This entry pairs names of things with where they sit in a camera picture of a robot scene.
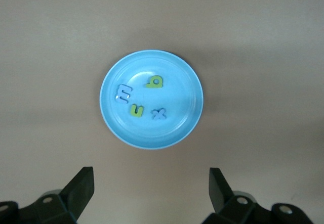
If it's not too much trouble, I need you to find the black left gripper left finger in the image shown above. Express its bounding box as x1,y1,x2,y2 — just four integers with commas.
0,166,95,224

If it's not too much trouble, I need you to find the blue letter m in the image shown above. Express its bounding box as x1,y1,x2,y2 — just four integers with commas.
116,83,133,105

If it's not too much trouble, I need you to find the green letter u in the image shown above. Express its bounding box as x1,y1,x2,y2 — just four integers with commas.
129,104,144,118

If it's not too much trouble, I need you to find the green letter b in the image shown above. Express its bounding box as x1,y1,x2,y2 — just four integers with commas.
145,75,164,88

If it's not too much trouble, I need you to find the blue letter x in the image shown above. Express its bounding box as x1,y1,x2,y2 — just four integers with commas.
151,107,167,121

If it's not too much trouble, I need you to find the brown table cover sheet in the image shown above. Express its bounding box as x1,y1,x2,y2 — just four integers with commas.
0,0,324,224

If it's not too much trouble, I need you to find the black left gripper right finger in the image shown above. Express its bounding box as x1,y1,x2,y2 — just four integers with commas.
204,167,314,224

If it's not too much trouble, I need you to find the blue plate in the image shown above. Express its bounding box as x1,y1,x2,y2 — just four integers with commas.
99,49,205,151

